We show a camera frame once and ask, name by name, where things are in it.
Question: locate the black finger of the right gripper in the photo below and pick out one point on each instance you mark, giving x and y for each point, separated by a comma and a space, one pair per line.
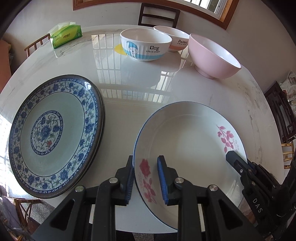
238, 164

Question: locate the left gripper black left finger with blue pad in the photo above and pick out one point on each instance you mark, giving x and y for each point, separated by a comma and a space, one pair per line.
115, 191

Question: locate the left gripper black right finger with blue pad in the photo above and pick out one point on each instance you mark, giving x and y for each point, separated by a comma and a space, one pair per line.
181, 192

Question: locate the white plate pink flowers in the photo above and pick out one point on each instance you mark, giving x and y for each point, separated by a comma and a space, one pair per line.
194, 139

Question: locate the pink bowl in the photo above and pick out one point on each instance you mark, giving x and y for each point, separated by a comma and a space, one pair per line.
210, 59

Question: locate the white rabbit cartoon bowl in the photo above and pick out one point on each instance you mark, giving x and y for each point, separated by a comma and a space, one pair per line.
180, 39

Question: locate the white dog cartoon bowl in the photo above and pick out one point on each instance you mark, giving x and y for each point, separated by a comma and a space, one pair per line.
144, 44

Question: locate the blue floral plate dark rim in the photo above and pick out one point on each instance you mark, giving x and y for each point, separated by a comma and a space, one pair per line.
99, 129

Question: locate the small yellow wooden stool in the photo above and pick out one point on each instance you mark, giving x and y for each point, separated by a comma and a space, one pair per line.
287, 152

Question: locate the dark wooden cabinet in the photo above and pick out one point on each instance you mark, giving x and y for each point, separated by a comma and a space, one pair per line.
282, 112

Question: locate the newspaper clutter pile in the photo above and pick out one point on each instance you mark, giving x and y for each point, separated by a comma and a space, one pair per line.
289, 86

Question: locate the dark wooden bench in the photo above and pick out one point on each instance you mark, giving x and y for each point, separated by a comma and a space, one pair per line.
16, 220

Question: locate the yellow round table sticker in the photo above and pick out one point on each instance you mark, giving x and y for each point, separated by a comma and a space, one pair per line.
119, 49

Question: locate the wooden framed barred window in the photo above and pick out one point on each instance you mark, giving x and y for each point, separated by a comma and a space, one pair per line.
221, 19

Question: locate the light wooden chair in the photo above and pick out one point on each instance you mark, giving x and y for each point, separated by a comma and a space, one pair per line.
36, 44

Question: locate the green tissue pack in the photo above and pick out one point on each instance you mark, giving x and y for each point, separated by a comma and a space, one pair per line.
64, 33

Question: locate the dark wooden chair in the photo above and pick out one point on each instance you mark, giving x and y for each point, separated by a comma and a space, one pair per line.
151, 15

